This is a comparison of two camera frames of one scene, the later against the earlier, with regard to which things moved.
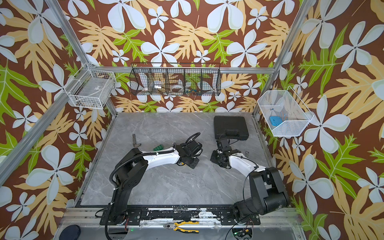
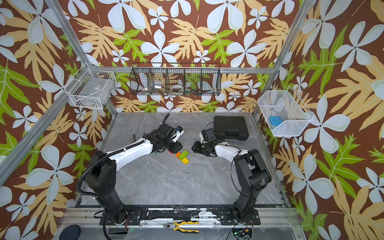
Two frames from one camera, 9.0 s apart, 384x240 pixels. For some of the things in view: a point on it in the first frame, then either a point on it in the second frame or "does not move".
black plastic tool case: [230, 127] does not move
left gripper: [194, 165] → [177, 147]
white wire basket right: [285, 114] does not move
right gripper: [212, 158] → [196, 147]
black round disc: [71, 232] does not move
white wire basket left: [90, 88] does not move
